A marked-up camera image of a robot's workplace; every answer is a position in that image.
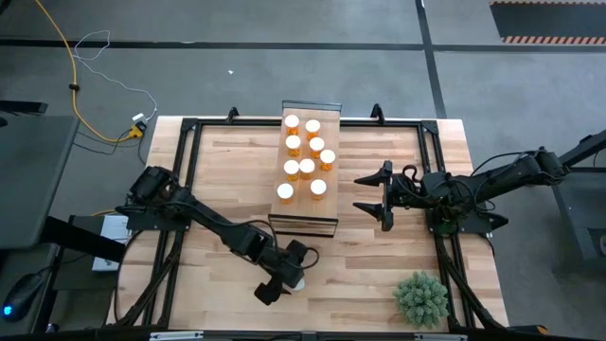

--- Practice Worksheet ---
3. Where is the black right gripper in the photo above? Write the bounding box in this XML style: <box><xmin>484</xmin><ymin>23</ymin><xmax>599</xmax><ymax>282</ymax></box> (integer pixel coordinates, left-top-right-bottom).
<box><xmin>352</xmin><ymin>159</ymin><xmax>449</xmax><ymax>233</ymax></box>

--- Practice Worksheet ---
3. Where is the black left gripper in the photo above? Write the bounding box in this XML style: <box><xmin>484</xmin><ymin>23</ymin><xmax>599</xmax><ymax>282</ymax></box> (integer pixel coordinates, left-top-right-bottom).
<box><xmin>272</xmin><ymin>239</ymin><xmax>310</xmax><ymax>296</ymax></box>

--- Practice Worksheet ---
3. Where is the green artificial succulent plant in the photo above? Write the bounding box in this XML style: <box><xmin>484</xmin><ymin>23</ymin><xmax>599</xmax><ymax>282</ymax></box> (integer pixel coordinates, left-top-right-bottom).
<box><xmin>392</xmin><ymin>269</ymin><xmax>450</xmax><ymax>331</ymax></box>

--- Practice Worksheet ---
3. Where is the white grey box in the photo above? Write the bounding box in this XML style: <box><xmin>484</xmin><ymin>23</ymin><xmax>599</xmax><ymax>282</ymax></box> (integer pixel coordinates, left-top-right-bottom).
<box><xmin>91</xmin><ymin>212</ymin><xmax>133</xmax><ymax>274</ymax></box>

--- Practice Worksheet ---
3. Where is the orange black clamp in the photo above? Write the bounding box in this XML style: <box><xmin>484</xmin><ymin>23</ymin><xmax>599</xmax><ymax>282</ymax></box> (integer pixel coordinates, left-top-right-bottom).
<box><xmin>507</xmin><ymin>323</ymin><xmax>550</xmax><ymax>336</ymax></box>

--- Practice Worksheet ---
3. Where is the black desk leg bar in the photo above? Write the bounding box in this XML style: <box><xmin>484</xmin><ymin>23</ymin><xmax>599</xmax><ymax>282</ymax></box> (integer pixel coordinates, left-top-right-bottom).
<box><xmin>40</xmin><ymin>215</ymin><xmax>128</xmax><ymax>264</ymax></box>

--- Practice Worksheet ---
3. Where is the black mat orange striped edge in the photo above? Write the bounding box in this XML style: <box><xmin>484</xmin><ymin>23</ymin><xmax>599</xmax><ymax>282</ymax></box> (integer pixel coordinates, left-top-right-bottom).
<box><xmin>489</xmin><ymin>0</ymin><xmax>606</xmax><ymax>46</ymax></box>

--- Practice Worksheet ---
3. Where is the black computer mouse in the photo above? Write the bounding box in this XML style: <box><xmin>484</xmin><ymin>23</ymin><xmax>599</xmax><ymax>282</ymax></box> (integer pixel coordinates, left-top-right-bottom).
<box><xmin>2</xmin><ymin>270</ymin><xmax>47</xmax><ymax>325</ymax></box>

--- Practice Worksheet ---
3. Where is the grey desk top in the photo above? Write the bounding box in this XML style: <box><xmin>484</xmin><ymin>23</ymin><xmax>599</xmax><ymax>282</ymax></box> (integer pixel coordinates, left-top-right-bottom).
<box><xmin>0</xmin><ymin>115</ymin><xmax>80</xmax><ymax>251</ymax></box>

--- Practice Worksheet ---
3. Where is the flat black desk item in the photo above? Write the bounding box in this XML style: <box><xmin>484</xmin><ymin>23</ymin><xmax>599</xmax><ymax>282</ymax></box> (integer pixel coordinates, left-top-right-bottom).
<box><xmin>0</xmin><ymin>99</ymin><xmax>49</xmax><ymax>117</ymax></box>

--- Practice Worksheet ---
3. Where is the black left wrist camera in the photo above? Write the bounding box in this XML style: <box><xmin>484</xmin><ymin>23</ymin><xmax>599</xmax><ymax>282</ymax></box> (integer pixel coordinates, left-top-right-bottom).
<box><xmin>253</xmin><ymin>278</ymin><xmax>286</xmax><ymax>307</ymax></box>

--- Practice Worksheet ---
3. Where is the wooden shelf black metal frame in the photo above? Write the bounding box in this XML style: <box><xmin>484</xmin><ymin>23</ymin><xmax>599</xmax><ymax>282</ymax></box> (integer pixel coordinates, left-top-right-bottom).
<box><xmin>267</xmin><ymin>99</ymin><xmax>343</xmax><ymax>239</ymax></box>

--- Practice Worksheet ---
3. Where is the black aluminium rig frame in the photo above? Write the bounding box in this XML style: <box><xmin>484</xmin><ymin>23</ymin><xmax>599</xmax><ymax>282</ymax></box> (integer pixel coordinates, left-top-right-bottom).
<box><xmin>106</xmin><ymin>116</ymin><xmax>510</xmax><ymax>332</ymax></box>

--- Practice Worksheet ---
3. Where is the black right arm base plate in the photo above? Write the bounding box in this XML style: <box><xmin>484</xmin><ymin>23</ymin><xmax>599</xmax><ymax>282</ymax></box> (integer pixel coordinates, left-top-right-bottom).
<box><xmin>424</xmin><ymin>207</ymin><xmax>510</xmax><ymax>237</ymax></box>

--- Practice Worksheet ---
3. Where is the silver metal bracket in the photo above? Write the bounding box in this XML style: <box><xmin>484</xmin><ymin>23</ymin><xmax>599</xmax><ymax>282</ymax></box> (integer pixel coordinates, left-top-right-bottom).
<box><xmin>414</xmin><ymin>332</ymin><xmax>470</xmax><ymax>341</ymax></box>
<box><xmin>149</xmin><ymin>331</ymin><xmax>205</xmax><ymax>341</ymax></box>

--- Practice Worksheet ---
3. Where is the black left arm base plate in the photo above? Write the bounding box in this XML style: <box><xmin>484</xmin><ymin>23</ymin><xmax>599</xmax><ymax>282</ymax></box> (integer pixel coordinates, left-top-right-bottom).
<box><xmin>115</xmin><ymin>192</ymin><xmax>196</xmax><ymax>233</ymax></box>

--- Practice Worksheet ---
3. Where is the black metal desk frame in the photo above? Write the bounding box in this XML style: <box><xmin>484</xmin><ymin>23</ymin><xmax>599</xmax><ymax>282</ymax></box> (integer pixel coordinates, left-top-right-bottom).
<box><xmin>548</xmin><ymin>128</ymin><xmax>606</xmax><ymax>277</ymax></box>

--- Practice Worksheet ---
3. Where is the thin white cable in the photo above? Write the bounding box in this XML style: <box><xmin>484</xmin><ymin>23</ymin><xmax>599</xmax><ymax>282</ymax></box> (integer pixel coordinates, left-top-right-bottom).
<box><xmin>72</xmin><ymin>29</ymin><xmax>159</xmax><ymax>123</ymax></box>

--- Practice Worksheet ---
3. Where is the yellow power cable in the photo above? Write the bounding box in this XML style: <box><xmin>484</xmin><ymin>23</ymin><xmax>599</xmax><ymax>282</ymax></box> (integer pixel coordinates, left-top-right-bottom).
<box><xmin>33</xmin><ymin>0</ymin><xmax>146</xmax><ymax>144</ymax></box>

